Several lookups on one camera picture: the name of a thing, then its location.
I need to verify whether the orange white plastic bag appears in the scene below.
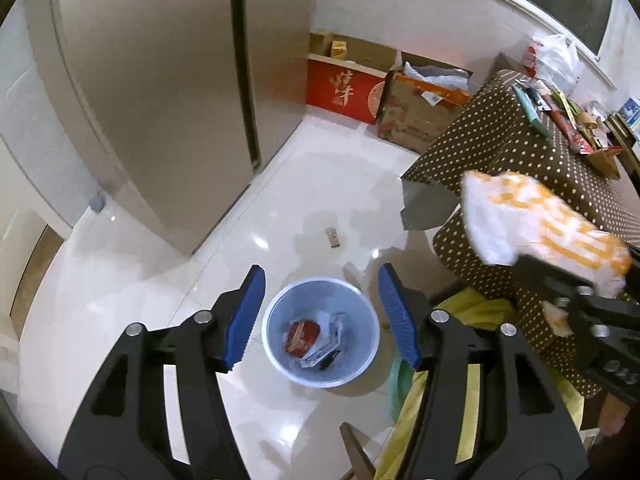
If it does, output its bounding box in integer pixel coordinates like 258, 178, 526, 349
461, 170, 632, 298

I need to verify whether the red snack packaging box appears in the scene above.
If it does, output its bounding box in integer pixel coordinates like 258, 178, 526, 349
541, 92, 623, 180

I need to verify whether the grey round trash bin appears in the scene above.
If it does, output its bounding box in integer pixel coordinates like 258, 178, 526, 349
262, 278, 381, 389

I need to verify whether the brown polka dot tablecloth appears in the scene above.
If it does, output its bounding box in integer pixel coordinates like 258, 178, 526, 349
402, 70, 639, 398

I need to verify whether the yellow trousers leg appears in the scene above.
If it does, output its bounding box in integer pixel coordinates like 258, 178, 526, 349
374, 286, 584, 480

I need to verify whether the dark wooden chair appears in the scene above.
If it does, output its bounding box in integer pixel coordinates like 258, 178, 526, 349
340, 422, 375, 480

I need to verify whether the blue white tube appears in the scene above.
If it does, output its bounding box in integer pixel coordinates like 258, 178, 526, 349
512, 84, 552, 140

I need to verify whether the small carton on floor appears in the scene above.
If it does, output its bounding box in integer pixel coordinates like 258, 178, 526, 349
326, 228, 341, 248

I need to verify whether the white plastic shopping bag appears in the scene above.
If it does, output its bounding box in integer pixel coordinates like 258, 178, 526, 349
522, 34, 584, 94

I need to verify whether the open brown cardboard box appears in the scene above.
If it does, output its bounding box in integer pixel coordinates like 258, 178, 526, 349
378, 51, 472, 154

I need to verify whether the red gift carton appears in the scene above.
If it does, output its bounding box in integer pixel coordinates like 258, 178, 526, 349
306, 54, 387, 125

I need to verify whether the beige refrigerator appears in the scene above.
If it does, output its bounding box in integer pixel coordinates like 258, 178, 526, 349
25, 0, 316, 255

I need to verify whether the plain cardboard box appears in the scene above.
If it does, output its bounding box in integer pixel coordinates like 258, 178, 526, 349
309, 29, 397, 72

